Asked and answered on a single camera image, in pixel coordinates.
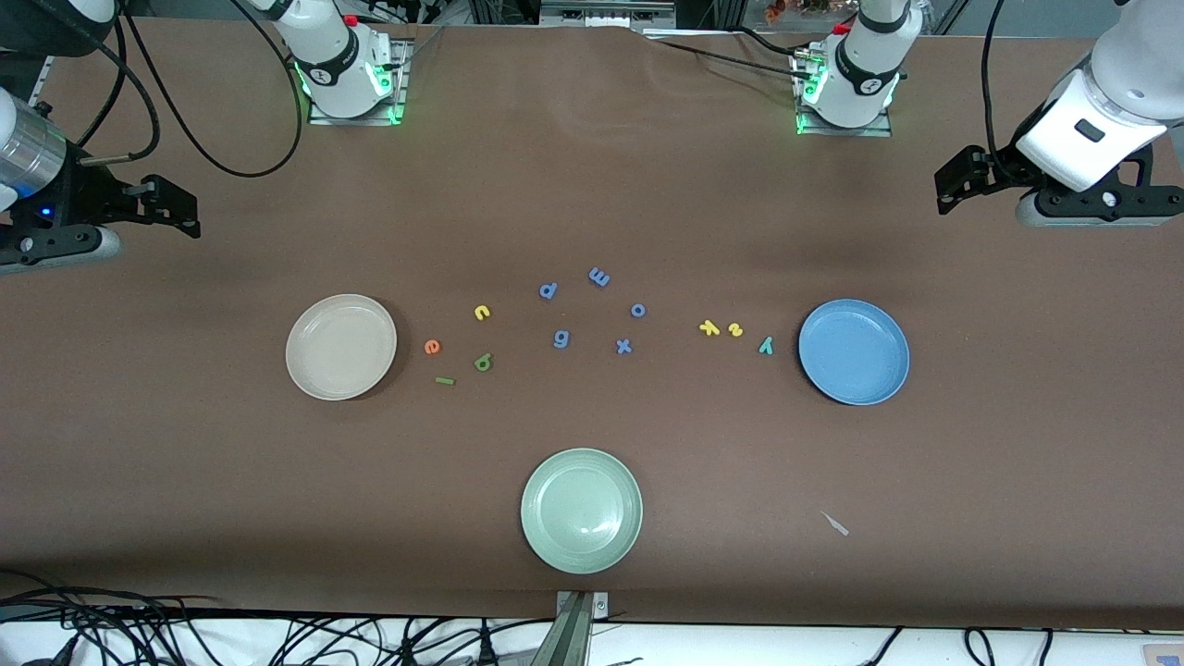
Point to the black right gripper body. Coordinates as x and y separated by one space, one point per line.
81 197

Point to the teal foam letter y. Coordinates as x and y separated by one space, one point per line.
766 345

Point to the yellow foam letter k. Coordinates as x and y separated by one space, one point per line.
709 327

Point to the green foam letter b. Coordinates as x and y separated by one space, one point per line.
483 359

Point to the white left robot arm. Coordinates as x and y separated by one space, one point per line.
1110 102

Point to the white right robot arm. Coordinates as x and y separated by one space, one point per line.
338 55

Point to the blue round plate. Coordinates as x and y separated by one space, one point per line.
853 351

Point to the beige round plate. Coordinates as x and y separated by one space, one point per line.
340 347

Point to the small white paper scrap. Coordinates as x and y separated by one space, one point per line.
837 526

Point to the blue foam letter m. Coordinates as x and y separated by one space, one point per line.
599 277

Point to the blue foam letter p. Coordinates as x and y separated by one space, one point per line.
544 295

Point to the grey metal box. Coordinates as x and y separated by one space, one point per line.
601 14

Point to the blue foam letter g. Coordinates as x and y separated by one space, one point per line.
561 344

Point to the pale green round plate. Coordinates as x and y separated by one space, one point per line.
581 511

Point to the beige box corner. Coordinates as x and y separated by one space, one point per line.
1164 655

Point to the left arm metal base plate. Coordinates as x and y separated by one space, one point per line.
879 130

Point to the aluminium table edge rail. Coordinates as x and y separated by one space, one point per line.
41 79

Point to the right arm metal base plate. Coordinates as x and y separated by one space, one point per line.
316 117

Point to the metal table edge bracket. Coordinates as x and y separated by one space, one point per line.
575 638

